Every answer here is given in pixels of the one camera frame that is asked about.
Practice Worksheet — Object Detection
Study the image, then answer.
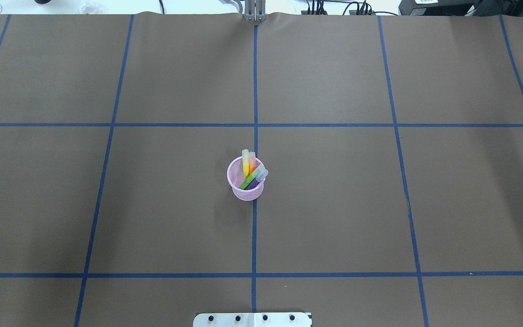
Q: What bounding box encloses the purple marker pen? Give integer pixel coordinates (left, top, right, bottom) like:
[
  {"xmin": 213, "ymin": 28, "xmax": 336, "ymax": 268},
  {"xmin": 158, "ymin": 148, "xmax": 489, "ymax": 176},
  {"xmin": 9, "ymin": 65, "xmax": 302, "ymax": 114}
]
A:
[{"xmin": 245, "ymin": 169, "xmax": 268, "ymax": 190}]

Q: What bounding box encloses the orange highlighter pen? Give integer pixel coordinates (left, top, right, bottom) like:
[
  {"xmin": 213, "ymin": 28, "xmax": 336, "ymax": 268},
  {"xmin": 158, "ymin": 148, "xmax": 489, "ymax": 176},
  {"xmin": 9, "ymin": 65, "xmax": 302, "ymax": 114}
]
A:
[{"xmin": 248, "ymin": 151, "xmax": 257, "ymax": 175}]

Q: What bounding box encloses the yellow highlighter pen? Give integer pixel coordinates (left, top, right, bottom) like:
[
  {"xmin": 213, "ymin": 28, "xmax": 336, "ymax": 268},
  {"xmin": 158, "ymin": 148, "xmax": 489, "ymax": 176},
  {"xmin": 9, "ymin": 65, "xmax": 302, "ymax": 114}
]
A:
[{"xmin": 242, "ymin": 149, "xmax": 250, "ymax": 180}]

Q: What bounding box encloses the green highlighter pen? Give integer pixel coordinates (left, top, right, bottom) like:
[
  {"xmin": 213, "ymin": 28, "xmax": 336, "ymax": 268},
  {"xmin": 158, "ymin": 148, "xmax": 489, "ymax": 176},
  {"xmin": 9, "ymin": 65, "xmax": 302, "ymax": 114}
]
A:
[{"xmin": 239, "ymin": 165, "xmax": 265, "ymax": 190}]

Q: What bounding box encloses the pink mesh pen holder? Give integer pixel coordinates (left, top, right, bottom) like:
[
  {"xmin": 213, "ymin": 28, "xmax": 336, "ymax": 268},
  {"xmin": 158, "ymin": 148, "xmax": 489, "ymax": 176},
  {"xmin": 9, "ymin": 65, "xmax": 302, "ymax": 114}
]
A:
[{"xmin": 226, "ymin": 157, "xmax": 264, "ymax": 201}]

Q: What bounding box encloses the aluminium frame post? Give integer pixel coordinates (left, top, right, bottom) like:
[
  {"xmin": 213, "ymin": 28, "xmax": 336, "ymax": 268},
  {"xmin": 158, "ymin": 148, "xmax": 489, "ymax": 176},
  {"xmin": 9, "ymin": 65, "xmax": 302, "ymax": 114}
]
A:
[{"xmin": 237, "ymin": 0, "xmax": 267, "ymax": 23}]

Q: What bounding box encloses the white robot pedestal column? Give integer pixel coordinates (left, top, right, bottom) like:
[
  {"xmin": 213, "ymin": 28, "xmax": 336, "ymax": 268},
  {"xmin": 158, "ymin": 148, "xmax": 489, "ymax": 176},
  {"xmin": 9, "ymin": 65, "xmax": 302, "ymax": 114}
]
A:
[{"xmin": 192, "ymin": 312, "xmax": 313, "ymax": 327}]

